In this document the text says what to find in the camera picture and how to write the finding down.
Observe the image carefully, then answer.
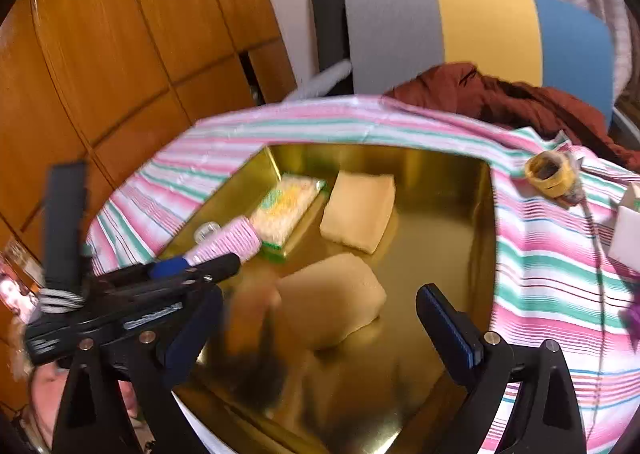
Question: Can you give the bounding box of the thin dark cord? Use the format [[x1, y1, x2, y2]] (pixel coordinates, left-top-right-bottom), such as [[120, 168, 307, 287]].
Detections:
[[577, 196, 608, 440]]

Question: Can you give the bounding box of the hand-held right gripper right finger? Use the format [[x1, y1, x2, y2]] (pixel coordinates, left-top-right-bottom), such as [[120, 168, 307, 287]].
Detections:
[[416, 284, 586, 454]]

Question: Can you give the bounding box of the brown red garment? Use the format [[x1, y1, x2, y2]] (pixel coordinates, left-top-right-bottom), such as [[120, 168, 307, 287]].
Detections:
[[384, 62, 640, 171]]

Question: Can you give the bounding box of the small clear plastic cap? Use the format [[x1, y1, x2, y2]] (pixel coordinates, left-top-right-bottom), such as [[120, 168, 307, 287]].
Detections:
[[195, 221, 222, 243]]

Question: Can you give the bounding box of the yellow tape roll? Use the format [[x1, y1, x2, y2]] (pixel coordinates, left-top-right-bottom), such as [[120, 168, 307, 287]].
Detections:
[[524, 151, 582, 201]]

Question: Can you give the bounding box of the white grey cloth strap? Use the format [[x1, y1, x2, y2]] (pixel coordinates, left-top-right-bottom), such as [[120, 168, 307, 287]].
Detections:
[[284, 60, 354, 100]]

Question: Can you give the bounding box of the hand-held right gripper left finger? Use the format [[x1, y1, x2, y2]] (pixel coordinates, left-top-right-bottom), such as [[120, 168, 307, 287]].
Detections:
[[52, 284, 224, 454]]

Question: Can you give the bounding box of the pink green striped tablecloth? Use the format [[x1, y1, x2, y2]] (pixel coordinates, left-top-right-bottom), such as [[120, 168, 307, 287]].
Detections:
[[82, 94, 640, 454]]

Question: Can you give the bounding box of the green yellow flat packet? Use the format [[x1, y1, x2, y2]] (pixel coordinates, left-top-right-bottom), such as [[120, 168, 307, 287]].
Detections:
[[249, 174, 327, 262]]

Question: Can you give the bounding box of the wooden wardrobe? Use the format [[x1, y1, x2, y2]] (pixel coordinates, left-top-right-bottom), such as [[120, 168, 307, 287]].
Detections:
[[0, 0, 297, 415]]

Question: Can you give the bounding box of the grey yellow blue cushion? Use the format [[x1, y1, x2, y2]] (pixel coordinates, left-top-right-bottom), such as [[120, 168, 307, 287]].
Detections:
[[309, 0, 617, 135]]

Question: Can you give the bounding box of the beige square sponge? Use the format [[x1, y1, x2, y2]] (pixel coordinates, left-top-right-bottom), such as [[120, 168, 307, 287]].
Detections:
[[319, 171, 397, 255], [274, 254, 388, 351]]

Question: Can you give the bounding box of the white cardboard box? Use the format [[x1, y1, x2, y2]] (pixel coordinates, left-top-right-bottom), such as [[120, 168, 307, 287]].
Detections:
[[607, 183, 640, 265]]

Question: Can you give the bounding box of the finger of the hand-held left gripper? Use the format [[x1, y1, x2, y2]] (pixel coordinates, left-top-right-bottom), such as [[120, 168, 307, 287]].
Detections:
[[180, 253, 242, 285], [149, 256, 191, 281]]

